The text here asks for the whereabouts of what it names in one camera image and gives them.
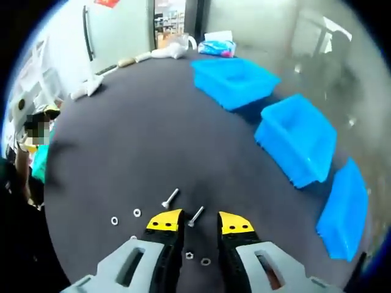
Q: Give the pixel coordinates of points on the blue plastic bin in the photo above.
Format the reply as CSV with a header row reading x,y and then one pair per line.
x,y
297,140
235,82
343,213

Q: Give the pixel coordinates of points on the beige lumpy object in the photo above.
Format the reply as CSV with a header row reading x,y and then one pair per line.
x,y
126,62

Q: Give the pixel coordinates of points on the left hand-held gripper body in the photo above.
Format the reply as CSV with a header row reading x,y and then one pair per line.
x,y
21,110

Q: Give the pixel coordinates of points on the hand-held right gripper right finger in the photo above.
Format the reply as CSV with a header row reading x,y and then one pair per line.
x,y
294,277

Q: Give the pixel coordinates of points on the cardboard box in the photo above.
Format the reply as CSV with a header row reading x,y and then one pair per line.
x,y
164,38

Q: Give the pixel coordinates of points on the red diamond paper decoration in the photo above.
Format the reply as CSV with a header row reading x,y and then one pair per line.
x,y
107,2

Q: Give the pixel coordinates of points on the blue floral tissue pack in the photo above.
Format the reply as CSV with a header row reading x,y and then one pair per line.
x,y
217,48

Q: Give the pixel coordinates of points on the small white cylinder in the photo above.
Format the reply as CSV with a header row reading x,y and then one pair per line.
x,y
142,56

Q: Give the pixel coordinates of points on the white curved plastic object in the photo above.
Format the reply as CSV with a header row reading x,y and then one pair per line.
x,y
168,52

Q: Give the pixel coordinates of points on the clear glass mug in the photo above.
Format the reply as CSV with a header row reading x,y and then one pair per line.
x,y
183,39

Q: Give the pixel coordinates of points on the small silver nut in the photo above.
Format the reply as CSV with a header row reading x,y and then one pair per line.
x,y
187,255

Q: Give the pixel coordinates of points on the white shelving rack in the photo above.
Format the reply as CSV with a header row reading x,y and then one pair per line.
x,y
39,73

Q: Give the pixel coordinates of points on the silver screw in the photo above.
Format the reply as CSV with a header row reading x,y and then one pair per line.
x,y
170,198
195,216

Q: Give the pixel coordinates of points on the large white plastic object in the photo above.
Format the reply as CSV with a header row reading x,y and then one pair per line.
x,y
87,87

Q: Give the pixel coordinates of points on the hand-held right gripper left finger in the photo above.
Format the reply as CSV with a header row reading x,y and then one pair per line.
x,y
104,274

